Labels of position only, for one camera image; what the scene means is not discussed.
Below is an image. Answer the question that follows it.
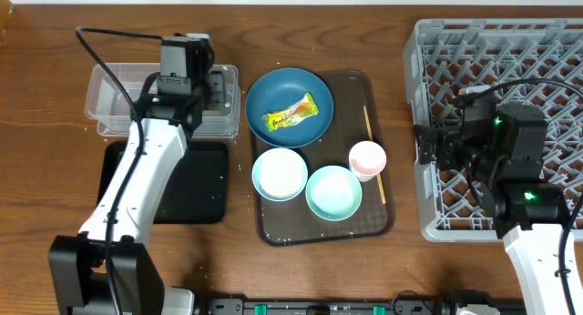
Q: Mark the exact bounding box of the dark blue plate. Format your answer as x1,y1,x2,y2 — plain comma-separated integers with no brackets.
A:
245,67,334,148

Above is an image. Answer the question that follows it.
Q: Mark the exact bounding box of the pink cup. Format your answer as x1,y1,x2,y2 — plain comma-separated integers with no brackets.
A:
348,141,387,182

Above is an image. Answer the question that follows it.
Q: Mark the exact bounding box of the yellow snack wrapper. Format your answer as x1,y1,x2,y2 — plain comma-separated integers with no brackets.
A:
262,92,320,132

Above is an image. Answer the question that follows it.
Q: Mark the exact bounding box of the mint green bowl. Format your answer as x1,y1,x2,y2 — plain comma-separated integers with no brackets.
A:
305,166,363,221

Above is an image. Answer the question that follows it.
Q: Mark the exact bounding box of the light blue rice bowl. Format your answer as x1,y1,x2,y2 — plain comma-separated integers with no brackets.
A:
251,147,308,202

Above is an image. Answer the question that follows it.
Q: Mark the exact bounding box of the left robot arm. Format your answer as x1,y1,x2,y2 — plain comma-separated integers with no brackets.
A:
48,34,215,314

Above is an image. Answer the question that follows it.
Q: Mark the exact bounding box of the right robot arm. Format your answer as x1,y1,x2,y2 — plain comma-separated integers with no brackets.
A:
414,95,582,314

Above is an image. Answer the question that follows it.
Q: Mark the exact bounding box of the grey dishwasher rack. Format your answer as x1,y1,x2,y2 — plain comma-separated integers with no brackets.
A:
403,18,582,242

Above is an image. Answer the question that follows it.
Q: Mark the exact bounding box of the wooden chopstick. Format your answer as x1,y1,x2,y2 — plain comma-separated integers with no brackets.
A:
363,106,386,205

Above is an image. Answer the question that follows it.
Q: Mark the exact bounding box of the brown serving tray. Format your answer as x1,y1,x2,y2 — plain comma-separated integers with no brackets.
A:
245,68,395,247

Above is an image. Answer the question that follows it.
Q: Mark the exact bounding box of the clear plastic bin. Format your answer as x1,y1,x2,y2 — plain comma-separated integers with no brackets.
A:
85,63,240,139

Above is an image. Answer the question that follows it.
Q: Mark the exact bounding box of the black tray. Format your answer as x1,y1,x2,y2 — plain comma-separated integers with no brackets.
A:
96,140,230,226

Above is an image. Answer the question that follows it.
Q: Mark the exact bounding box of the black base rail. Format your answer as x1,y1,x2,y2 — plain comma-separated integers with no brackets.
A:
195,298,525,315

